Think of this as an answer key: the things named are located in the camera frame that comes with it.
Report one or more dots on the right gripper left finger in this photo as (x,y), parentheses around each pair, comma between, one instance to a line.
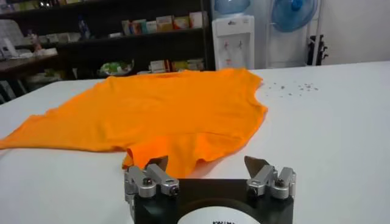
(152,179)

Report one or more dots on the white metal jug rack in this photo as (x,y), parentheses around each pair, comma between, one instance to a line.
(317,42)

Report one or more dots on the large white table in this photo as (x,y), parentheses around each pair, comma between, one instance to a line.
(335,137)

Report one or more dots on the clear bottle pink decor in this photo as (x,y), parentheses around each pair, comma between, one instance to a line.
(35,41)

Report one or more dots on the white paper cup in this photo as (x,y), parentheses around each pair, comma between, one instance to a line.
(196,20)

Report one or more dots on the green yellow medicine box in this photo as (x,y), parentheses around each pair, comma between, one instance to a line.
(179,65)

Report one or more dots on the scattered dark crumbs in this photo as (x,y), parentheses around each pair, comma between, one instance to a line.
(307,86)

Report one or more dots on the bowl of green fruit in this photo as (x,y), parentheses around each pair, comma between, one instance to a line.
(115,67)

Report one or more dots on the tilted blue water jug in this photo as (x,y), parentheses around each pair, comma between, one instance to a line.
(292,18)

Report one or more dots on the orange t-shirt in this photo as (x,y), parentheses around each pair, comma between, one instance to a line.
(167,115)

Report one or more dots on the black tripod stand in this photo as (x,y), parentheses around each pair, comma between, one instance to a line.
(314,51)

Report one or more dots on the orange red medicine box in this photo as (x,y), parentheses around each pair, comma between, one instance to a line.
(181,23)

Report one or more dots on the white water dispenser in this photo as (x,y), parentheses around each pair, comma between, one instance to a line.
(233,36)

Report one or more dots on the black shelf unit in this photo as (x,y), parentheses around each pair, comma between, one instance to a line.
(122,48)

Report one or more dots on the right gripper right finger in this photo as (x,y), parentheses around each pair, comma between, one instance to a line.
(268,179)

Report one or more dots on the red white medicine box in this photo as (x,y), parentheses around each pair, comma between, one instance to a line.
(158,66)

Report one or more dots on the brown wooden desk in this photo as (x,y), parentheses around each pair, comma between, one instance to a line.
(24,64)

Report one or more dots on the upright blue water jug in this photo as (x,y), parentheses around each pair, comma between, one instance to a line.
(231,6)

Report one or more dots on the multicolour medicine box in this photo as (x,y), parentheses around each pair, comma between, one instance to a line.
(138,26)

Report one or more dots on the pale teal medicine box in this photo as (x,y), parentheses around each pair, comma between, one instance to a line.
(151,26)

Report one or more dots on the green grey medicine box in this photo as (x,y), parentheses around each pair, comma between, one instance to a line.
(195,64)

